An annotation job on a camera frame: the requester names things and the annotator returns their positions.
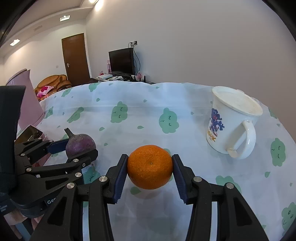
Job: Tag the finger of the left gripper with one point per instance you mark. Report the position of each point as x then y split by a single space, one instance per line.
41 148
57 174

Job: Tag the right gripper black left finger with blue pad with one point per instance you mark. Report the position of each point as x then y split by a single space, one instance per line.
64 218

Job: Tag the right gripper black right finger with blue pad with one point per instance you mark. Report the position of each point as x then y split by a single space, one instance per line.
219 206

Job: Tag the purple round turnip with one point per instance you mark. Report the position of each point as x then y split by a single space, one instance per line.
78 143

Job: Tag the large orange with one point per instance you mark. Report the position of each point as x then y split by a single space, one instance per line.
149 167

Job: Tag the person's left hand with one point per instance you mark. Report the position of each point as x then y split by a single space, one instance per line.
15 217

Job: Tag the pink biscuit tin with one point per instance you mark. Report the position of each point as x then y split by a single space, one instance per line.
29 134

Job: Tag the pink electric kettle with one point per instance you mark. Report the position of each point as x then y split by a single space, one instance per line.
31 110

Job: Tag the pink floral cushion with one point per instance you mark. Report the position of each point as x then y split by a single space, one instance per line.
44 91

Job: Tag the orange leather sofa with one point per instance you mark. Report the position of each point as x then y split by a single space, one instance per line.
59 82

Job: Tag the white floral mug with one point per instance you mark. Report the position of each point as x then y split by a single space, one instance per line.
231 128

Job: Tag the cloud print tablecloth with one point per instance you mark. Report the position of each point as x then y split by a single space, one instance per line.
122 116

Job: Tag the brown wooden door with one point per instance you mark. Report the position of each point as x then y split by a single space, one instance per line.
75 59

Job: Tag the black television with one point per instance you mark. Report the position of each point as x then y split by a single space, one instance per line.
122 61

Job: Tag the tv stand with clutter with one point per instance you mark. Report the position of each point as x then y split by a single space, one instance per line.
139 77

